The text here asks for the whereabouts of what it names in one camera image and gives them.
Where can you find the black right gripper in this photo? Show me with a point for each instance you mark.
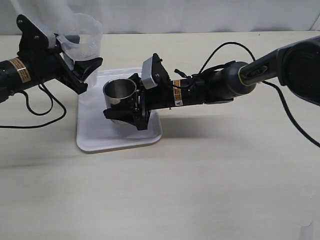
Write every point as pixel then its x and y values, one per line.
pixel 158 97

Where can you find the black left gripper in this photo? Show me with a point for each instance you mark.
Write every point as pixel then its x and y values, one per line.
pixel 44 64

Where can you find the stainless steel cup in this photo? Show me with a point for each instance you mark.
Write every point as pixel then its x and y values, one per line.
pixel 120 93

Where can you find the clear plastic water bottle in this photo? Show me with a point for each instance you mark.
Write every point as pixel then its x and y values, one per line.
pixel 90 31

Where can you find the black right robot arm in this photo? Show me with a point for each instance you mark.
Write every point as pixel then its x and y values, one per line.
pixel 296 66

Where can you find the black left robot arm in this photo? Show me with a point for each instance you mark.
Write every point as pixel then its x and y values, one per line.
pixel 13 74

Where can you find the white rectangular plastic tray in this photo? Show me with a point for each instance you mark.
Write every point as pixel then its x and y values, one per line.
pixel 95 133

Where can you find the white backdrop curtain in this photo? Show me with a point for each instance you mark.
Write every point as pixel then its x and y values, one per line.
pixel 170 16

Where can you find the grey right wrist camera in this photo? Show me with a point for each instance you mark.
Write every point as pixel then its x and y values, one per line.
pixel 147 78

